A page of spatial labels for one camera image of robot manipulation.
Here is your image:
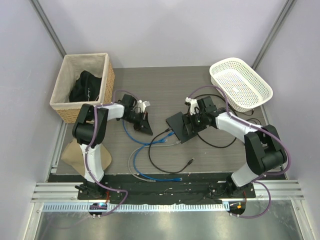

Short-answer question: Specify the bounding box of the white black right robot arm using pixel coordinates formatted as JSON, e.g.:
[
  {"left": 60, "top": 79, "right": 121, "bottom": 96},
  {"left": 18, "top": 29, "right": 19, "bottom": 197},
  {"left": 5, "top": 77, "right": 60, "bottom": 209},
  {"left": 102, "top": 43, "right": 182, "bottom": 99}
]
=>
[{"left": 182, "top": 97, "right": 287, "bottom": 198}]

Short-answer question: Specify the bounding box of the blue ethernet cable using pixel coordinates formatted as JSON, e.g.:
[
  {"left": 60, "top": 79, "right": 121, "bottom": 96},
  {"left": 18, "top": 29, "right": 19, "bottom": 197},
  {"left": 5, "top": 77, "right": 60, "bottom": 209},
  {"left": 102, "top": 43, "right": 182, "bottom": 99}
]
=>
[
  {"left": 122, "top": 119, "right": 173, "bottom": 146},
  {"left": 133, "top": 139, "right": 183, "bottom": 182}
]

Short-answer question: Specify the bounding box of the white perforated plastic basket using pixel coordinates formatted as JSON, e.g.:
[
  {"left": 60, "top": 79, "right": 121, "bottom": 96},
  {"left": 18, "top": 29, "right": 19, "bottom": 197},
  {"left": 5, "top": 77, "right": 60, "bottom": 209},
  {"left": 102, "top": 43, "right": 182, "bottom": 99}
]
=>
[{"left": 209, "top": 57, "right": 273, "bottom": 113}]

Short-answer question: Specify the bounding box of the grey ethernet cable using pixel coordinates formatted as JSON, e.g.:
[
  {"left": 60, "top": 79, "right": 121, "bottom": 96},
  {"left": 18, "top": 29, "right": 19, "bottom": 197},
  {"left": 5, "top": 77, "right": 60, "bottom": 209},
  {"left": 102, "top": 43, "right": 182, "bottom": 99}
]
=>
[{"left": 127, "top": 141, "right": 181, "bottom": 183}]

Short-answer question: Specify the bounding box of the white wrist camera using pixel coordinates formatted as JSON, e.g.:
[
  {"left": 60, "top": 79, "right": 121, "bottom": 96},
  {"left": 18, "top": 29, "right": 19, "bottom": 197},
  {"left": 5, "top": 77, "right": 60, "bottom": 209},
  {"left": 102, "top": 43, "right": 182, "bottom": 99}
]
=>
[
  {"left": 185, "top": 97, "right": 199, "bottom": 116},
  {"left": 137, "top": 100, "right": 151, "bottom": 113}
]

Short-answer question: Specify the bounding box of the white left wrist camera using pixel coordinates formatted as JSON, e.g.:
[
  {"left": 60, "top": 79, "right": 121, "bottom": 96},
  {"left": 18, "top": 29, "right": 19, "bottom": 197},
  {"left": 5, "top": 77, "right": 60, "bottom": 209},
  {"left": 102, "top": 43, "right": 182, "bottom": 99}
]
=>
[{"left": 137, "top": 100, "right": 151, "bottom": 113}]

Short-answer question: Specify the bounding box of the wicker basket with liner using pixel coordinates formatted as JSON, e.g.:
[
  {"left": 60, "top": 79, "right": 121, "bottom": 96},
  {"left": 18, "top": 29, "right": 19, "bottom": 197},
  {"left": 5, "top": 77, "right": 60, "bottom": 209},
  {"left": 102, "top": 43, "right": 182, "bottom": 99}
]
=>
[{"left": 49, "top": 53, "right": 115, "bottom": 124}]

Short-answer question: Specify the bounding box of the black braided teal-collar cable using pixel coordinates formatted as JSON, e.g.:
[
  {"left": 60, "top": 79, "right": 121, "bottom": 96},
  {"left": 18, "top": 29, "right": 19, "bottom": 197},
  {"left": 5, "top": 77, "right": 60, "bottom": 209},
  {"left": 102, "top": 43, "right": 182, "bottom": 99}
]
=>
[{"left": 192, "top": 93, "right": 261, "bottom": 150}]

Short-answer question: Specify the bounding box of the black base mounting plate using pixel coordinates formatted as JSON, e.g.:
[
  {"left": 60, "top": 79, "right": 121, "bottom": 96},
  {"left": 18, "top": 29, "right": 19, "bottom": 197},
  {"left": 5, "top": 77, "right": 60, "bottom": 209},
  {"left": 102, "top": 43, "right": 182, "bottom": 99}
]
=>
[{"left": 75, "top": 178, "right": 256, "bottom": 204}]

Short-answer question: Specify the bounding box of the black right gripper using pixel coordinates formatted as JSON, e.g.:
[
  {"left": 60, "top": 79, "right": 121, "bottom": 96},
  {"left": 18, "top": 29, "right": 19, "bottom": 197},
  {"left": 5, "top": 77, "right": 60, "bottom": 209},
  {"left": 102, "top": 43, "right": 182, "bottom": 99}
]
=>
[{"left": 182, "top": 110, "right": 207, "bottom": 136}]

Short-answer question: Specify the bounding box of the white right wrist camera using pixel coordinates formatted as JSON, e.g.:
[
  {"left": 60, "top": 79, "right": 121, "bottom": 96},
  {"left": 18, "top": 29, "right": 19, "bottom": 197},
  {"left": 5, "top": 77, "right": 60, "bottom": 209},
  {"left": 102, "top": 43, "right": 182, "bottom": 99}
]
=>
[{"left": 185, "top": 97, "right": 199, "bottom": 116}]

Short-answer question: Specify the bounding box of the black ethernet cable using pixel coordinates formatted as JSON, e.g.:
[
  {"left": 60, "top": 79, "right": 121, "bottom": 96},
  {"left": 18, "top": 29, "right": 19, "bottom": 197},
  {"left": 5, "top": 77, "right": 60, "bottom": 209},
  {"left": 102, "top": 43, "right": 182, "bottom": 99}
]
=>
[{"left": 148, "top": 127, "right": 195, "bottom": 175}]

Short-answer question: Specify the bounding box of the white slotted cable duct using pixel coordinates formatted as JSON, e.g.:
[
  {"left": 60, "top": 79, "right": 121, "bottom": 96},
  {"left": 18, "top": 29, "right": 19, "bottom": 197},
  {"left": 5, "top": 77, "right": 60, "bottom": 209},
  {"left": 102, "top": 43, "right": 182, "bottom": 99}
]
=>
[{"left": 42, "top": 201, "right": 230, "bottom": 213}]

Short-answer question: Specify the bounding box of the black cloth in basket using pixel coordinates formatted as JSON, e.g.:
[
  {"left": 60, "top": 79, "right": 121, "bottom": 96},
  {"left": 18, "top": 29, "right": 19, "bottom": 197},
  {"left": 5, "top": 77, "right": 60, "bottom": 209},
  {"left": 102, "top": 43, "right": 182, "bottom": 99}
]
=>
[{"left": 69, "top": 70, "right": 102, "bottom": 103}]

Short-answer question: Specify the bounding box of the dark grey network switch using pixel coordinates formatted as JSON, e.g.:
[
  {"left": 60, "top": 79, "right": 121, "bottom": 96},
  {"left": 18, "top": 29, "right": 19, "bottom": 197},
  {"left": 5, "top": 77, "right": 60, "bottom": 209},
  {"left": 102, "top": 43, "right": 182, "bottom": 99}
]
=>
[{"left": 165, "top": 111, "right": 197, "bottom": 144}]

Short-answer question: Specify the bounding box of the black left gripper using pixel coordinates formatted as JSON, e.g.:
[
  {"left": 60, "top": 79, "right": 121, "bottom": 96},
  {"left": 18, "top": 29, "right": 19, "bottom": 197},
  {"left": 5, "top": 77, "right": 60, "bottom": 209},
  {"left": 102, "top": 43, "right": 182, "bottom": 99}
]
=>
[{"left": 122, "top": 111, "right": 153, "bottom": 136}]

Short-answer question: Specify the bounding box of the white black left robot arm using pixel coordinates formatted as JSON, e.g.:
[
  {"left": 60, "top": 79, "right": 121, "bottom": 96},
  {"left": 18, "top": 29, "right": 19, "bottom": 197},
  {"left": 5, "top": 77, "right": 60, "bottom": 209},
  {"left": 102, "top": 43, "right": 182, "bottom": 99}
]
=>
[{"left": 72, "top": 94, "right": 153, "bottom": 200}]

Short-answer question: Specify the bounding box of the aluminium rail frame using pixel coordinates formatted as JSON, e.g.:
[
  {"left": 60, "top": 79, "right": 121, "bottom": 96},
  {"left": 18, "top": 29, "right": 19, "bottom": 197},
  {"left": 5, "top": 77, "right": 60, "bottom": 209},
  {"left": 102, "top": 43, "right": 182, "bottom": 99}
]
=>
[{"left": 31, "top": 179, "right": 305, "bottom": 205}]

